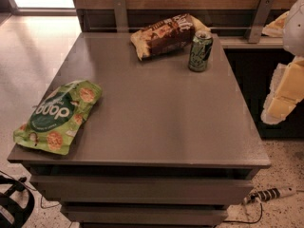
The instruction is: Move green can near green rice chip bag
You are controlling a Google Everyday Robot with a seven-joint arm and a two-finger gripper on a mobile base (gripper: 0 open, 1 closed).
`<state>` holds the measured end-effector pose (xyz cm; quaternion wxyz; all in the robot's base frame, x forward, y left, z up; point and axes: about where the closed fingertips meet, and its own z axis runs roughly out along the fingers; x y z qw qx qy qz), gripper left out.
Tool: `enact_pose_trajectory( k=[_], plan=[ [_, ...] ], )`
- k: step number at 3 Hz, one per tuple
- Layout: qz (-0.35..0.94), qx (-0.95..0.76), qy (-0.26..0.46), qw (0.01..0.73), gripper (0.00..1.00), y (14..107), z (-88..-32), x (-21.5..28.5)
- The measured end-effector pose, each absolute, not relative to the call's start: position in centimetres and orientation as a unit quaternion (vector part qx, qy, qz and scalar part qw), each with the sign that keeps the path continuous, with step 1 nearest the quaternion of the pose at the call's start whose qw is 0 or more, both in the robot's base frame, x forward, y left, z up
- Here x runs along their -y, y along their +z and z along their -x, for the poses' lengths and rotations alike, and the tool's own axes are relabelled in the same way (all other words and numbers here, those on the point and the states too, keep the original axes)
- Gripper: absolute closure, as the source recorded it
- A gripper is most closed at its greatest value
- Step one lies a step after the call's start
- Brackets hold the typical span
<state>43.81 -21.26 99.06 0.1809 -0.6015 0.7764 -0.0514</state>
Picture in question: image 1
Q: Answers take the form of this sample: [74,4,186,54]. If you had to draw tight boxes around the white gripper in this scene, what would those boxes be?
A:
[260,0,304,124]

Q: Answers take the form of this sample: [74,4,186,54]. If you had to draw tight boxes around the green soda can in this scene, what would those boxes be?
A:
[188,30,213,72]

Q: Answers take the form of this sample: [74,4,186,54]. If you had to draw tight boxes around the brown chip bag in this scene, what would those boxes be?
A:
[130,13,211,60]

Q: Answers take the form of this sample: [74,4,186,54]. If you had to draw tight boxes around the green rice chip bag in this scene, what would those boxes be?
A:
[13,80,102,155]

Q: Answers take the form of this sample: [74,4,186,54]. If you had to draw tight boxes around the white power strip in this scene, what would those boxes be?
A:
[242,187,296,205]

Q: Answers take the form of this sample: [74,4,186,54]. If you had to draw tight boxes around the grey drawer cabinet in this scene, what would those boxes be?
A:
[9,33,270,228]

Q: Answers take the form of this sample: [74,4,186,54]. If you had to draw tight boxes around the black chair base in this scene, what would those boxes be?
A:
[0,175,36,228]

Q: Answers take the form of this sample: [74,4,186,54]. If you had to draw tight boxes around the right metal bracket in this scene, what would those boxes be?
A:
[245,0,275,44]

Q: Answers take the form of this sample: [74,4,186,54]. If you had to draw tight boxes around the metal bracket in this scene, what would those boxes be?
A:
[113,0,129,33]
[245,0,275,44]

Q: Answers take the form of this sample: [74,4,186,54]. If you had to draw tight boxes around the black floor cable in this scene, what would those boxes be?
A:
[221,201,264,225]

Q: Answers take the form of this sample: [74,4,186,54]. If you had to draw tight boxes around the left metal bracket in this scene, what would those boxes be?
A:
[113,0,129,33]

